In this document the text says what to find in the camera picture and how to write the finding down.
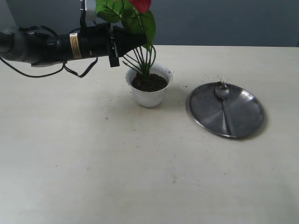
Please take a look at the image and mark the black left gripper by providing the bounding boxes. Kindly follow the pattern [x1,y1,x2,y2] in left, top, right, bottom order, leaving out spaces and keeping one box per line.
[57,23,147,67]

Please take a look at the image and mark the red artificial flower with stem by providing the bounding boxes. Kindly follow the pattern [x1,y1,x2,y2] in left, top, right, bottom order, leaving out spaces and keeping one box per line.
[96,0,157,84]

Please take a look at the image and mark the stainless steel spork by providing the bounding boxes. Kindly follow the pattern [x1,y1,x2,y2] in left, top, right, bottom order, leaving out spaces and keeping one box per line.
[214,81,236,138]

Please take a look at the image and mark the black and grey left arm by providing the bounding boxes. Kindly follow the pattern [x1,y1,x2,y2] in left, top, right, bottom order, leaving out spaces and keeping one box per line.
[0,23,147,67]

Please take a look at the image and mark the clump of roots and soil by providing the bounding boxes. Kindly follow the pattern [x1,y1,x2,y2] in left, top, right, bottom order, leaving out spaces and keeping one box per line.
[131,73,168,92]

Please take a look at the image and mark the white scalloped flower pot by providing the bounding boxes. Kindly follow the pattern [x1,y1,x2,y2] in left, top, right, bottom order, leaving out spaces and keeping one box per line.
[125,63,173,108]

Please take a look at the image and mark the round stainless steel plate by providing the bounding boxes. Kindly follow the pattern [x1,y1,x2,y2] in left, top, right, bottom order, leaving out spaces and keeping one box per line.
[185,82,265,138]

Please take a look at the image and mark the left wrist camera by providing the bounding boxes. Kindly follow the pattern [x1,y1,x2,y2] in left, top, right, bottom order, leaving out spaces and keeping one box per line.
[79,0,97,28]

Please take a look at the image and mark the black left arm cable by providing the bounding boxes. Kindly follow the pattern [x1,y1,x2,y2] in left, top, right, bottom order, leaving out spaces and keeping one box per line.
[0,25,99,79]

